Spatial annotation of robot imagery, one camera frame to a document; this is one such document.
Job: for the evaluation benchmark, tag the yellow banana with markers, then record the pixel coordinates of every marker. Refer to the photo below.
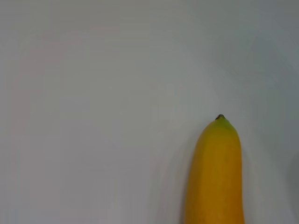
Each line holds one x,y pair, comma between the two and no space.
215,175

